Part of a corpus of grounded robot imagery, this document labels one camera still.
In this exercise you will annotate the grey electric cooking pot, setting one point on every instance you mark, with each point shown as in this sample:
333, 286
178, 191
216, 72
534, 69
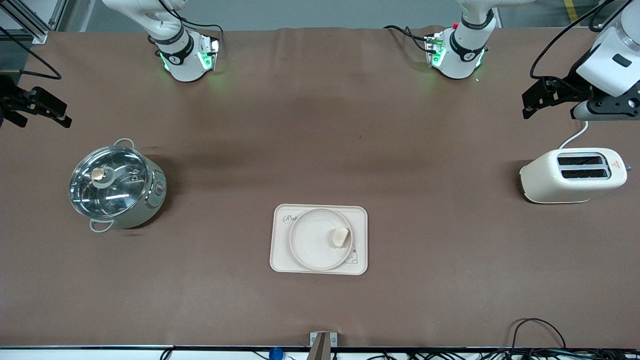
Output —
150, 202

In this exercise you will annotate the glass pot lid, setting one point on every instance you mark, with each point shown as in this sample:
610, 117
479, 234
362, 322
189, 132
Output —
117, 192

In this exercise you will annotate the cream two-slot toaster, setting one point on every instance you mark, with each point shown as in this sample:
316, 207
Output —
550, 186

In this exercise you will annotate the small pale bun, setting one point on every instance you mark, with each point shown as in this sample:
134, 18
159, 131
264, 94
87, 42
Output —
339, 237

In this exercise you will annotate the small blue round object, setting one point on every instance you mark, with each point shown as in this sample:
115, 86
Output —
275, 354

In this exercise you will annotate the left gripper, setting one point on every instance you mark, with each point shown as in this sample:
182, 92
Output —
568, 85

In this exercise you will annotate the brown table mat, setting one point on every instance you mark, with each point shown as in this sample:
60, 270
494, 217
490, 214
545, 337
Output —
400, 150

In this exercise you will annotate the small metal bracket plate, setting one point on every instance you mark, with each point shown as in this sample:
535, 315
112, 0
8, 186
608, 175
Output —
334, 340

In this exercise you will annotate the aluminium extrusion frame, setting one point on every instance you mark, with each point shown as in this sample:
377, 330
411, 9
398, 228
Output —
37, 35

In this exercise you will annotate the cream round plate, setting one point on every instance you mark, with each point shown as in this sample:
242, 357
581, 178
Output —
312, 241

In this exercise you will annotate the brown stand post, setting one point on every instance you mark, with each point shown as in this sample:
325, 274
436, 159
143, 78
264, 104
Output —
320, 351

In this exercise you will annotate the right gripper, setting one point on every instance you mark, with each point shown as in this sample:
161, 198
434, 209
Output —
9, 98

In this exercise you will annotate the cream rabbit print tray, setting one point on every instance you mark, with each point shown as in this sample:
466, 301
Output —
280, 261

